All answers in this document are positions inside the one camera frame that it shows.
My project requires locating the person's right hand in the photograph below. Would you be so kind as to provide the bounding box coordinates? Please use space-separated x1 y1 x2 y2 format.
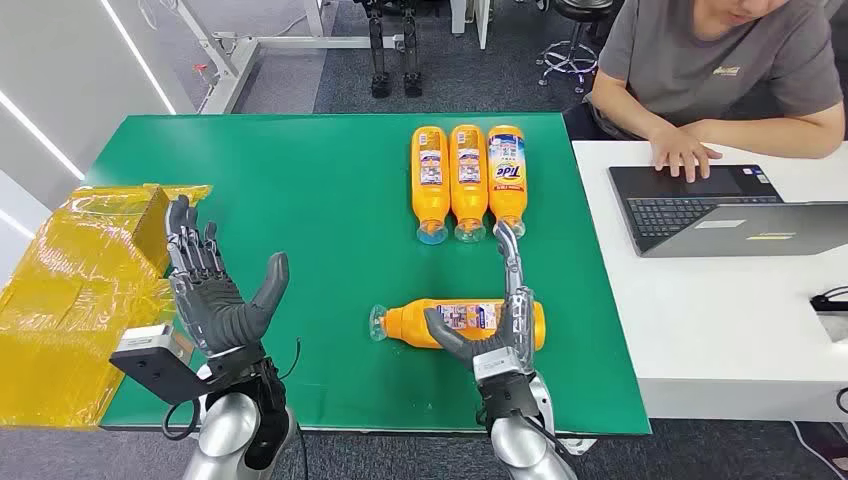
650 127 723 183

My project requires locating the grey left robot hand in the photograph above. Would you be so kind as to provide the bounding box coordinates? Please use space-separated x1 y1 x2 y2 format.
164 194 291 360

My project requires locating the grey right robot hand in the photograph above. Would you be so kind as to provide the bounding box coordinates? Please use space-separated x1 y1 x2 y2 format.
423 219 537 374

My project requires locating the orange detergent bottle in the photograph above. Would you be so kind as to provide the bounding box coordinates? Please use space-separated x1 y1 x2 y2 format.
487 124 528 240
449 124 490 244
368 298 547 352
410 125 452 246

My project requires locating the dark grey laptop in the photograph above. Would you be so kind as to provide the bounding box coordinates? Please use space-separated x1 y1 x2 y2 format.
608 164 848 260

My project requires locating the person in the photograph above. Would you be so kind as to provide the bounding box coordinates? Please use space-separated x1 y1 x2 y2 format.
563 0 848 183

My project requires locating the green table mat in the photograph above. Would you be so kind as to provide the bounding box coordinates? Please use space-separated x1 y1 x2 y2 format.
86 112 653 437

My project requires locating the yellow film-wrapped cardboard box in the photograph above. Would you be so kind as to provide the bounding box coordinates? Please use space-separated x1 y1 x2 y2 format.
0 184 213 429

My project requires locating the black stool with chrome base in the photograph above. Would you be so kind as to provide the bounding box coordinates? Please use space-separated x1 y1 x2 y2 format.
535 0 616 94

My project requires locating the white desk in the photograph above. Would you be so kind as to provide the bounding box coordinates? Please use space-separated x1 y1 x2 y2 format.
572 140 848 424

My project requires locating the white furniture leg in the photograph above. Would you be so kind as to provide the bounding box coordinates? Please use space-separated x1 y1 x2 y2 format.
450 0 493 51

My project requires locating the black silver humanoid robot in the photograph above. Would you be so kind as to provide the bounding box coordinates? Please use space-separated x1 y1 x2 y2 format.
360 0 425 101

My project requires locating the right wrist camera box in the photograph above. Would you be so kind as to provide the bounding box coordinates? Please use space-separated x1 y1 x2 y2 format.
472 348 529 384

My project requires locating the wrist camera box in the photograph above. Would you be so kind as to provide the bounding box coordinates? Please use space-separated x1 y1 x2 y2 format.
109 323 203 407
472 348 529 384

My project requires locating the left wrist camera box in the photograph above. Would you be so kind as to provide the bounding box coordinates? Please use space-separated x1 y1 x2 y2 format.
109 323 203 407

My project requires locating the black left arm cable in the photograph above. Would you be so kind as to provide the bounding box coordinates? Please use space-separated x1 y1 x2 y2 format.
161 397 201 443

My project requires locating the black cable plug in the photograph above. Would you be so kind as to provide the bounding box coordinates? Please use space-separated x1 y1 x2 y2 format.
809 286 848 314

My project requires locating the white metal gantry frame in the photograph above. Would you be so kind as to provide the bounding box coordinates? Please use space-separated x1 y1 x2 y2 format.
139 0 405 115

